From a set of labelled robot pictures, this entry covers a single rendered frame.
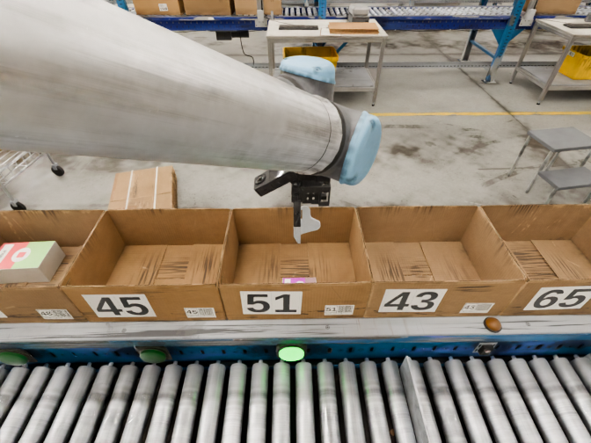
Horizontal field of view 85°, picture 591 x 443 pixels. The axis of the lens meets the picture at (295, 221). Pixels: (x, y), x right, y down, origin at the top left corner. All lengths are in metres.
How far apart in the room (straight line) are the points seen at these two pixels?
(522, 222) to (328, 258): 0.66
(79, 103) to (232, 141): 0.10
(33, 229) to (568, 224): 1.78
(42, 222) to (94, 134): 1.13
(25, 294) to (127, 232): 0.32
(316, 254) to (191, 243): 0.43
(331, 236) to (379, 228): 0.16
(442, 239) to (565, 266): 0.38
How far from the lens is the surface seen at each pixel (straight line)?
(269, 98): 0.27
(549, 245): 1.42
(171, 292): 0.90
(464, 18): 5.22
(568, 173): 3.38
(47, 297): 1.07
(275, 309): 0.92
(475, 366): 1.18
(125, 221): 1.18
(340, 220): 1.07
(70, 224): 1.28
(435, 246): 1.22
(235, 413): 1.02
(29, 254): 1.30
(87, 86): 0.19
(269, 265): 1.07
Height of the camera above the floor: 1.72
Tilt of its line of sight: 43 degrees down
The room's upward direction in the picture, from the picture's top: straight up
